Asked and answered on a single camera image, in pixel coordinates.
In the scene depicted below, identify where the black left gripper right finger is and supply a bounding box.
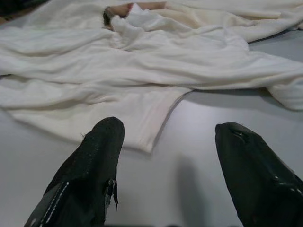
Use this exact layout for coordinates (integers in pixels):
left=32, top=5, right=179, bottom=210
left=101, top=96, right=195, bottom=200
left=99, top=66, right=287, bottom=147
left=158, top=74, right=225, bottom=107
left=214, top=122, right=303, bottom=227

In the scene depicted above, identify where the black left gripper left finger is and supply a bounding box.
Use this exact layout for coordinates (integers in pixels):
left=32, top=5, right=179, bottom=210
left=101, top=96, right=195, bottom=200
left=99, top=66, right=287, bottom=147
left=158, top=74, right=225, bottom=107
left=23, top=116, right=125, bottom=227

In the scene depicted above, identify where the white t-shirt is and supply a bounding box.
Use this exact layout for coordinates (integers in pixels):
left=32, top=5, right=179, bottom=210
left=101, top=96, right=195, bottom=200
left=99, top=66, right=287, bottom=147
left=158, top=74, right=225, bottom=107
left=0, top=0, right=303, bottom=153

